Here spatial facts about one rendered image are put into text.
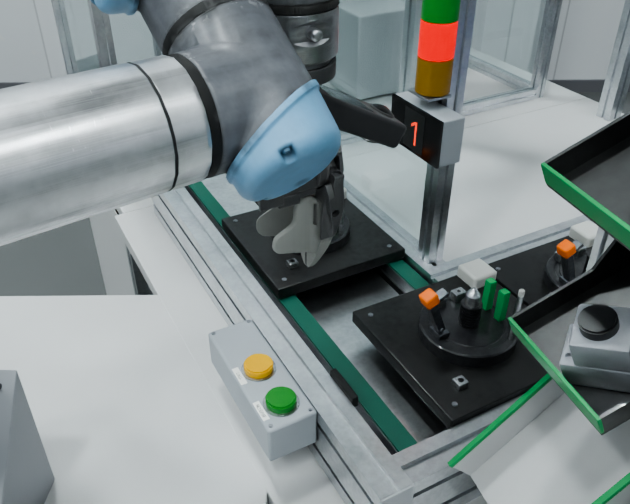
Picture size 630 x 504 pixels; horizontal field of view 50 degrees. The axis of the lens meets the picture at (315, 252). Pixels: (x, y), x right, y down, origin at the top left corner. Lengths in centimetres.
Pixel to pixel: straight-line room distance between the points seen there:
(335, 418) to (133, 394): 35
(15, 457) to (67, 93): 59
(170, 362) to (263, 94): 77
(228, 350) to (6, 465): 31
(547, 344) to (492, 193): 95
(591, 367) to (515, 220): 92
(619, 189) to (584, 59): 416
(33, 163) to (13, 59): 439
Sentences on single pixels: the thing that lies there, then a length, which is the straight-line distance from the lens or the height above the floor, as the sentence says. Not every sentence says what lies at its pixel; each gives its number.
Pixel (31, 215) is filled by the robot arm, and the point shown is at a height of 144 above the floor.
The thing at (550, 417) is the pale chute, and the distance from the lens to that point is 77.
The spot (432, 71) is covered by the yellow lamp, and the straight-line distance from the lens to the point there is 96.
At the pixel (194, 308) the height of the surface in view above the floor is 86.
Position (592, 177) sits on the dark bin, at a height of 136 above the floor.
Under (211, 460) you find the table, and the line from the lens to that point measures 97.
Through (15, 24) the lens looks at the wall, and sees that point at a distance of 465.
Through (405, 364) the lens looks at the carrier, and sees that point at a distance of 93.
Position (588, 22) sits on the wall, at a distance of 464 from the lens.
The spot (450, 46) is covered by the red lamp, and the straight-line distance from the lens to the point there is 95.
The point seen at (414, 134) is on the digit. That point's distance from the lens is 100.
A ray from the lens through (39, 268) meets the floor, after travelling 296.
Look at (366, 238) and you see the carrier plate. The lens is 117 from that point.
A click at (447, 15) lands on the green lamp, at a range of 94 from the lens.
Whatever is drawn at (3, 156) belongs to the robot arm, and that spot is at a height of 147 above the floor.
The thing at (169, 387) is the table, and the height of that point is 86.
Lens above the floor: 161
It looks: 35 degrees down
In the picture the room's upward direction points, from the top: straight up
